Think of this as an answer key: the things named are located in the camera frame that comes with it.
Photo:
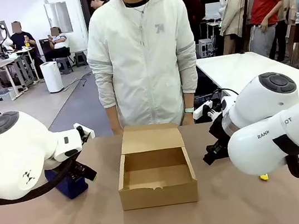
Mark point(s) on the black haired person behind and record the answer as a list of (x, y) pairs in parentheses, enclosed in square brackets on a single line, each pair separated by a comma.
[(96, 0)]

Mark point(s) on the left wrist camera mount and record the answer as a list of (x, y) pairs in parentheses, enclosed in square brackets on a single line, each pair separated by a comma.
[(85, 131)]

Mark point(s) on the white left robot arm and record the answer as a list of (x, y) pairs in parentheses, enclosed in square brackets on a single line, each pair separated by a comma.
[(12, 157)]

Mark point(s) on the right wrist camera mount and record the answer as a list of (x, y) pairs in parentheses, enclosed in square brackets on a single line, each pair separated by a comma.
[(202, 110)]

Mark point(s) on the seated person in dark shirt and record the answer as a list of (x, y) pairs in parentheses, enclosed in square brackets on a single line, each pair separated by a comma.
[(21, 39)]

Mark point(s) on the person's left hand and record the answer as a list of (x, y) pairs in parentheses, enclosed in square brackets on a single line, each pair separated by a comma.
[(187, 119)]

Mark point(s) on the mannequin in beige coat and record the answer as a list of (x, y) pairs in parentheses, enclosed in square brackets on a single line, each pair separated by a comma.
[(234, 12)]

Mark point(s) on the white wristwatch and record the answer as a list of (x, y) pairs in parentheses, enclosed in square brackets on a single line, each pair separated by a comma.
[(189, 110)]

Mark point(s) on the grey plastic stool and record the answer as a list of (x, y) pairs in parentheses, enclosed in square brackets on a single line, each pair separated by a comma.
[(80, 58), (64, 66)]

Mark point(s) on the white rounded table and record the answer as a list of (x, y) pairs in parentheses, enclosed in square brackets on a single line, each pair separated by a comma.
[(225, 72)]

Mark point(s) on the white air purifier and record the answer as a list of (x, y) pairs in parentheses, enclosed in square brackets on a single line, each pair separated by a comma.
[(52, 77)]

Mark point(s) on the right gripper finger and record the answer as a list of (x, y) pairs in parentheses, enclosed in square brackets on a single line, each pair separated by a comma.
[(210, 159), (212, 149)]

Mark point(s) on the mannequin in dark red top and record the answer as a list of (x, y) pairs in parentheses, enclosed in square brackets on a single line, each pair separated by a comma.
[(193, 12)]

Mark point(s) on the small white side table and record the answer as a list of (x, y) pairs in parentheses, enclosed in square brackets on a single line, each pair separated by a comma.
[(26, 50)]

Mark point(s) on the white computer case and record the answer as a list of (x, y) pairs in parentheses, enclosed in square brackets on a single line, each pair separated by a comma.
[(206, 48)]

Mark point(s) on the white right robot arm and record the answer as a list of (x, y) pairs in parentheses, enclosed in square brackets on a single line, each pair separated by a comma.
[(261, 143)]

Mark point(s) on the person in red shirt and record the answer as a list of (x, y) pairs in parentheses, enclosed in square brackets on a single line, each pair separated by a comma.
[(265, 4)]

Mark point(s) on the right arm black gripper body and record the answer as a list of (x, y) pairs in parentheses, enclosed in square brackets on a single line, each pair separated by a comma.
[(218, 132)]

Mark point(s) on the person in white jacket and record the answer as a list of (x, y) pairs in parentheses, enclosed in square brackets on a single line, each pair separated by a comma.
[(142, 62)]

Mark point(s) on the person's right hand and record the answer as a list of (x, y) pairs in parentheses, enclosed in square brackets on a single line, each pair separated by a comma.
[(117, 130)]

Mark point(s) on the seated person in white shirt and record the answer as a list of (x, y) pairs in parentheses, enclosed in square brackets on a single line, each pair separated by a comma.
[(59, 45)]

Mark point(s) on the grey computer monitor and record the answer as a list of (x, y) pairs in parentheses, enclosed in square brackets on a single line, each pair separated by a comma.
[(212, 11)]

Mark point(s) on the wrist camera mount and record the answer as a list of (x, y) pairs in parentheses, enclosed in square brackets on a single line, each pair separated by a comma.
[(202, 110), (85, 131)]

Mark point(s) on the brown cardboard box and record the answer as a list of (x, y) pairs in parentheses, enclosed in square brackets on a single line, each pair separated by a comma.
[(157, 184)]

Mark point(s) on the navy CAMPUS pencil case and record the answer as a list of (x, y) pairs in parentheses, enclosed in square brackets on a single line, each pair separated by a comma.
[(73, 188)]

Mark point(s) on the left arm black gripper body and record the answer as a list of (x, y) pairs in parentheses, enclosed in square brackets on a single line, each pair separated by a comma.
[(78, 169)]

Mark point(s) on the clear plastic storage bin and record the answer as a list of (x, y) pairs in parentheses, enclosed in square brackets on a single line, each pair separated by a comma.
[(2, 96)]

